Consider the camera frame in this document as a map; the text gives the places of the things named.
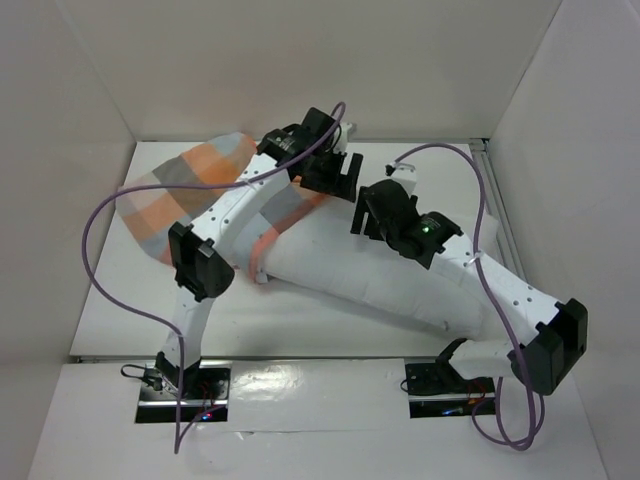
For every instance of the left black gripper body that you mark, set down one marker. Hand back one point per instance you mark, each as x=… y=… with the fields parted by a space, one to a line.
x=328 y=159

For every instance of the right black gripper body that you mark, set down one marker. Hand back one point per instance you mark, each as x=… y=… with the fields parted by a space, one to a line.
x=364 y=211

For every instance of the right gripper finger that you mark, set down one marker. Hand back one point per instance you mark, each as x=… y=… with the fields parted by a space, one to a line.
x=376 y=230
x=363 y=222

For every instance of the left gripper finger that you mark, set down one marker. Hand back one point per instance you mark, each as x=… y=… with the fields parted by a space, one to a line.
x=348 y=181
x=327 y=183

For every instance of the white pillow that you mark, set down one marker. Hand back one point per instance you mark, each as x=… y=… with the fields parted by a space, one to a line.
x=319 y=253

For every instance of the checkered orange grey pillowcase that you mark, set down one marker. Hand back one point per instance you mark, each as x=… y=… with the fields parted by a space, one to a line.
x=149 y=214

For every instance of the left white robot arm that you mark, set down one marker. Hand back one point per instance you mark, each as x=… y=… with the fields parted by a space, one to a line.
x=268 y=197

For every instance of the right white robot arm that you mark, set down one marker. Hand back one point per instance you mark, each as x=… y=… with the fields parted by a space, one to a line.
x=546 y=337

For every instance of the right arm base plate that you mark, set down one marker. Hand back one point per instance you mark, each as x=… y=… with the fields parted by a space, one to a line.
x=436 y=391

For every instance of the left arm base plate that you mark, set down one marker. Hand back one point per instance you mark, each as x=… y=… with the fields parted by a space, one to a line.
x=206 y=400

